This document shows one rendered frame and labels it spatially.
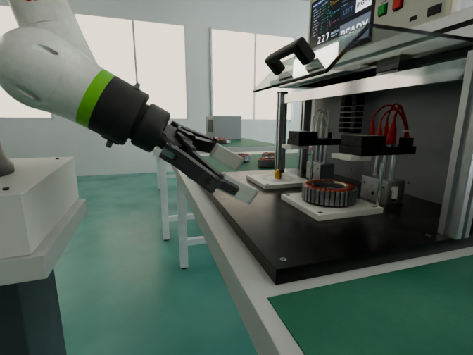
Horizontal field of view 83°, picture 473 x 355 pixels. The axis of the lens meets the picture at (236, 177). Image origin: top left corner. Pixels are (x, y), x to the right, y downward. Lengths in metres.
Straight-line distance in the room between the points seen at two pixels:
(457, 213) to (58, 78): 0.60
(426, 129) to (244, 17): 5.24
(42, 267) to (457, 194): 0.64
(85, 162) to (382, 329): 5.22
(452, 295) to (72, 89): 0.54
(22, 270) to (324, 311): 0.43
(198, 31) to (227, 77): 0.93
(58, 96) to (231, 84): 5.09
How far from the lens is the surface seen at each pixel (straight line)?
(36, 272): 0.53
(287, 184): 0.74
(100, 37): 5.40
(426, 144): 0.76
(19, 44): 0.45
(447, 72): 0.56
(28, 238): 0.51
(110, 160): 5.28
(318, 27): 0.93
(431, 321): 0.37
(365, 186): 0.70
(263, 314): 0.32
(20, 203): 0.50
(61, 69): 0.44
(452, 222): 0.54
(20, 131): 5.57
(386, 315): 0.35
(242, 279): 0.37
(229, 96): 5.42
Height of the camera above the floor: 0.95
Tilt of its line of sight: 12 degrees down
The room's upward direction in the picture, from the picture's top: straight up
